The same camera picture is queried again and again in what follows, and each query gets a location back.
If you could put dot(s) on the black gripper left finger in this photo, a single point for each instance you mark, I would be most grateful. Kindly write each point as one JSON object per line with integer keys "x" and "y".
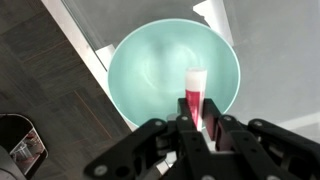
{"x": 160, "y": 150}

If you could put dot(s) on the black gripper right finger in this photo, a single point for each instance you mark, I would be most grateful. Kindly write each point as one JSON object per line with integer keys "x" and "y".
{"x": 266, "y": 150}

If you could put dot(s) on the red and white marker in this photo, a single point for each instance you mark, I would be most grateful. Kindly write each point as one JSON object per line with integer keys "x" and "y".
{"x": 196, "y": 86}

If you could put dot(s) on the teal bowl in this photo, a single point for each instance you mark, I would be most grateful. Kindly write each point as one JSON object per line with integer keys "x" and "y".
{"x": 150, "y": 73}

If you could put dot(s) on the white tape patch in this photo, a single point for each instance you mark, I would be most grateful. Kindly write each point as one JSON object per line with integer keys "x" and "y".
{"x": 215, "y": 20}

